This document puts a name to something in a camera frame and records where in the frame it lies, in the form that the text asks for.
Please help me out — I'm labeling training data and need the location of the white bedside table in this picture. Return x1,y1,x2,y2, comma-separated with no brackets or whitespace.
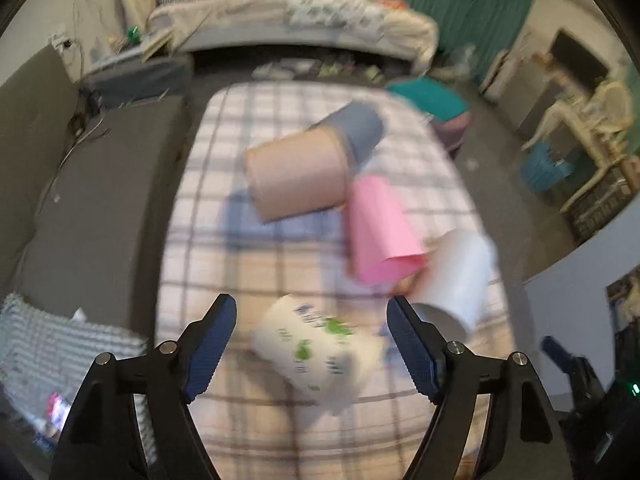
89,27,177,68

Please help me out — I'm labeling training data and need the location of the white cup with green print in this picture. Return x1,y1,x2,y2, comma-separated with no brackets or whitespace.
252,295,386,414

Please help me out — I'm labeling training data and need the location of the grey mini fridge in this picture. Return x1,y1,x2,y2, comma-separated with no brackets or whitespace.
497,54,570,142

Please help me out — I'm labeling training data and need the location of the plaid blanket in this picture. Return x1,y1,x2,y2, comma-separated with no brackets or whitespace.
156,81,483,479

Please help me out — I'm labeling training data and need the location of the pink hexagonal cup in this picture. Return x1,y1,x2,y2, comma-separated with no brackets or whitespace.
347,176,426,286

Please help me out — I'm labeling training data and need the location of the white charging cable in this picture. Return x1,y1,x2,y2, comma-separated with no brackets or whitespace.
34,84,172,212

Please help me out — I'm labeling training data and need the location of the blue laundry basket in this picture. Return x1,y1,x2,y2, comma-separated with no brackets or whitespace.
521,141,575,193

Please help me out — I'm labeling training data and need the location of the patterned white bed mat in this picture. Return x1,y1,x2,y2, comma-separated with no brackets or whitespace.
285,0,387,40

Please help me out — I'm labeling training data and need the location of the bed with beige bedding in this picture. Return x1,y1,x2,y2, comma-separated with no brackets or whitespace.
119,0,439,73

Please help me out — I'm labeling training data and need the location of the grey sofa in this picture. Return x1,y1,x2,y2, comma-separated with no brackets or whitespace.
1,47,192,337

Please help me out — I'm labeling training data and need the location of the large white cylinder cup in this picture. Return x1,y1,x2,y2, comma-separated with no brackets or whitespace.
409,229,497,342

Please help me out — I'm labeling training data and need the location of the black television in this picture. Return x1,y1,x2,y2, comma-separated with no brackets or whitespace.
549,28,610,92

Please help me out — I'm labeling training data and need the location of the grey cylinder cup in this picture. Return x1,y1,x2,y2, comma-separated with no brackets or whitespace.
314,101,385,169

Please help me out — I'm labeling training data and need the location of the checkered grey cloth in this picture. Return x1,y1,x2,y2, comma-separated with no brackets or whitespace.
1,294,148,437

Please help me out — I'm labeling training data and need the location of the white dressing table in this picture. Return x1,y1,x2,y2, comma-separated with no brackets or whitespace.
521,80,634,214

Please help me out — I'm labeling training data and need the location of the beige cylinder cup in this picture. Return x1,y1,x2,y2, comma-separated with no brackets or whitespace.
244,127,352,222

